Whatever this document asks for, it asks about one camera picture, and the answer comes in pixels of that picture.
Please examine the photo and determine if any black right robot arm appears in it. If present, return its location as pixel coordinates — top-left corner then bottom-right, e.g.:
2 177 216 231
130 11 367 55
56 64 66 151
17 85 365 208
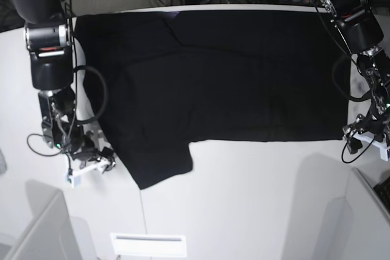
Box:
12 0 116 172

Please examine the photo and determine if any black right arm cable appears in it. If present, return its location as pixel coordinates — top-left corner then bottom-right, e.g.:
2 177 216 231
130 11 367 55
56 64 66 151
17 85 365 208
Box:
71 65 109 125

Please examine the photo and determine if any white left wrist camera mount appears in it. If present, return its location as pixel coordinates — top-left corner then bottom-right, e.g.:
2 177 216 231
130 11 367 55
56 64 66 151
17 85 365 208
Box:
341 124 389 164

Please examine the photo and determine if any black keyboard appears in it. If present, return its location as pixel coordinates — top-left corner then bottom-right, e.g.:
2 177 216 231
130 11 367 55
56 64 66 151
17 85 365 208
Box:
374 178 390 211

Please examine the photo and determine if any black T-shirt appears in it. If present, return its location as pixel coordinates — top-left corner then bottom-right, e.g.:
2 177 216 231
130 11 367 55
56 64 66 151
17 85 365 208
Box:
74 10 350 189

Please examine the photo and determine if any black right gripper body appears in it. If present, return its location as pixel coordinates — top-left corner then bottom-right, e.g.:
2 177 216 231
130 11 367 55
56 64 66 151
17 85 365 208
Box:
38 88 100 161

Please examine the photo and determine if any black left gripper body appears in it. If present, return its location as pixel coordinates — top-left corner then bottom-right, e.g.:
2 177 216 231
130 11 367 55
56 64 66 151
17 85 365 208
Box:
343 52 389 138

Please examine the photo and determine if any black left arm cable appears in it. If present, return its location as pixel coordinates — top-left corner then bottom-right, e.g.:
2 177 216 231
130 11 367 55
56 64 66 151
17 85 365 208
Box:
331 54 371 102

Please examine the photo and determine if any white right table divider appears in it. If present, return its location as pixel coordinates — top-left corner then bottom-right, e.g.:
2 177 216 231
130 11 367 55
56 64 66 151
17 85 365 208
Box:
342 169 389 259

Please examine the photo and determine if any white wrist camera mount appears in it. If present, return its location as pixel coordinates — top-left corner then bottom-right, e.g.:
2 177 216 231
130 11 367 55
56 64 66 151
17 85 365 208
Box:
341 124 389 164
64 155 116 188

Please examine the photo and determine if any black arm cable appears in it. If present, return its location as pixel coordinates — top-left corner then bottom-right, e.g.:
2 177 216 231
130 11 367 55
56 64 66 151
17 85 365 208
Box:
331 54 371 102
71 65 109 125

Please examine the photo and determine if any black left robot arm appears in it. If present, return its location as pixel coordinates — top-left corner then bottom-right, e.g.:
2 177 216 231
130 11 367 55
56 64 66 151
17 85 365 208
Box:
319 0 389 160

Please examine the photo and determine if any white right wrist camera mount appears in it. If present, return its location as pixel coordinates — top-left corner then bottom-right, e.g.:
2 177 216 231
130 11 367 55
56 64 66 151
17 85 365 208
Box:
64 155 116 188

